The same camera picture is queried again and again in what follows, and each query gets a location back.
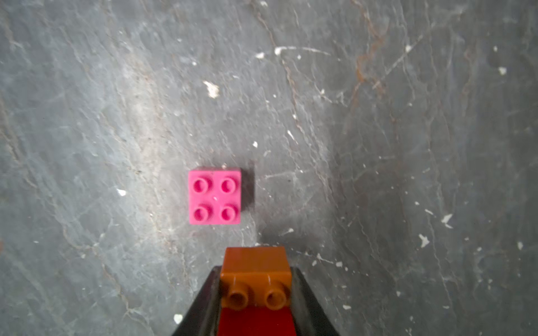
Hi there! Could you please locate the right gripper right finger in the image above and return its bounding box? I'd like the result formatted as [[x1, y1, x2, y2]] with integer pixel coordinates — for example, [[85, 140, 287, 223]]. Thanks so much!
[[290, 267, 339, 336]]

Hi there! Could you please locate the red lego brick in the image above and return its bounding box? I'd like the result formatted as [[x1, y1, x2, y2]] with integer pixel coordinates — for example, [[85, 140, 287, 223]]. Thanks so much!
[[217, 307, 296, 336]]

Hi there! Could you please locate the orange lego brick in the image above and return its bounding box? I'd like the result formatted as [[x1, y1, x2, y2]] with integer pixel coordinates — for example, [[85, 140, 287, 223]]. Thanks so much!
[[219, 246, 293, 311]]

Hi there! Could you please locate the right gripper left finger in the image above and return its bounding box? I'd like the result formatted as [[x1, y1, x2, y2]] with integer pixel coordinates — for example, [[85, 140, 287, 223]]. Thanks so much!
[[172, 266, 221, 336]]

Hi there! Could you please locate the pink lego brick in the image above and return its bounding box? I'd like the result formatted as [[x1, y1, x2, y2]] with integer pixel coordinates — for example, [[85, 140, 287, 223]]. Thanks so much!
[[188, 167, 242, 225]]

